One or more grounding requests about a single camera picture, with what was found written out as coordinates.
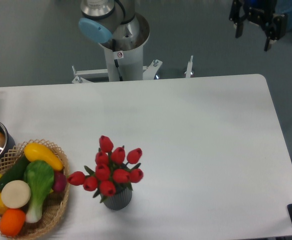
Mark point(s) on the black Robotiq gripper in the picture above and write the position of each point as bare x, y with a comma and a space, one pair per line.
261, 13

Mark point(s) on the red tulip bouquet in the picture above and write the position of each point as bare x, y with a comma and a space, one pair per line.
115, 171

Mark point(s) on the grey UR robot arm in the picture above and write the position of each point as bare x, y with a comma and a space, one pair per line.
115, 25

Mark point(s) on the dark grey ribbed vase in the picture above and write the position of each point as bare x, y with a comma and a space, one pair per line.
120, 200

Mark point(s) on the purple red onion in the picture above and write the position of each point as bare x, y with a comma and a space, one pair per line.
60, 182

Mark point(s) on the yellow squash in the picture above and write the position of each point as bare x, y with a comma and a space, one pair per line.
35, 151

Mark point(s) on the green bok choy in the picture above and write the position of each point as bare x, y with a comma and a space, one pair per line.
39, 176

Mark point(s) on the green cucumber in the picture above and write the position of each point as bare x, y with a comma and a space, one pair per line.
16, 172

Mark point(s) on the white round radish slice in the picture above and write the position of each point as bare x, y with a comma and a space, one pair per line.
16, 194

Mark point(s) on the orange fruit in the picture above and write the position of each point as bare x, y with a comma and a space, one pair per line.
12, 222

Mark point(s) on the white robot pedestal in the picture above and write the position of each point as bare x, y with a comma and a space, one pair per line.
124, 65

